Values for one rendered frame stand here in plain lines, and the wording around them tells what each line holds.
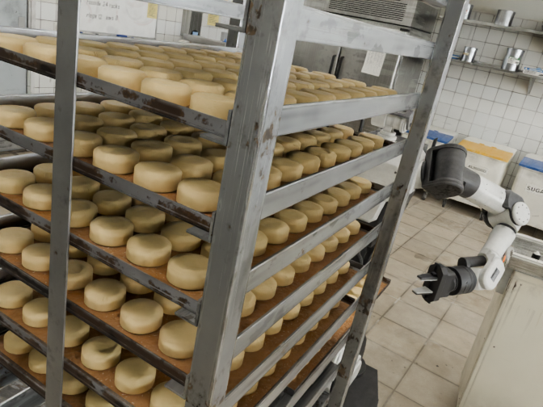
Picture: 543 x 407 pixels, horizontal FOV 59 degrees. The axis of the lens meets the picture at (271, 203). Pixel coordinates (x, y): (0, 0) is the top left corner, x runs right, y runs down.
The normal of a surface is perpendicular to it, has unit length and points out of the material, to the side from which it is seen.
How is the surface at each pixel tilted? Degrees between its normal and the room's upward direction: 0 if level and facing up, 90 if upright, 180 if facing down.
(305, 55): 90
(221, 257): 90
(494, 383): 90
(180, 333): 0
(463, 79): 90
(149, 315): 0
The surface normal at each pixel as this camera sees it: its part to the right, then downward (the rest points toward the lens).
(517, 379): -0.42, 0.25
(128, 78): 0.47, 0.40
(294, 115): 0.84, 0.33
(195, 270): 0.19, -0.92
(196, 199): -0.06, 0.35
